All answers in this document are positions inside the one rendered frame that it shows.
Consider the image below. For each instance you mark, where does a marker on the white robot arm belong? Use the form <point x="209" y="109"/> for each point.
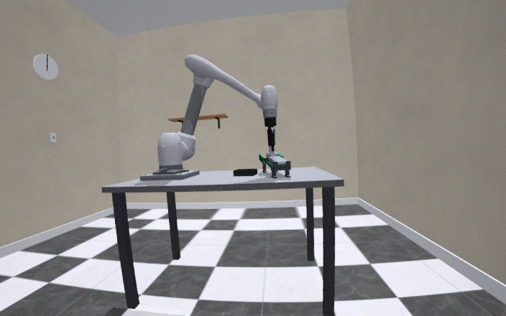
<point x="170" y="148"/>

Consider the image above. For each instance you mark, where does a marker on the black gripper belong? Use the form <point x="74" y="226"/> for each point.
<point x="270" y="122"/>

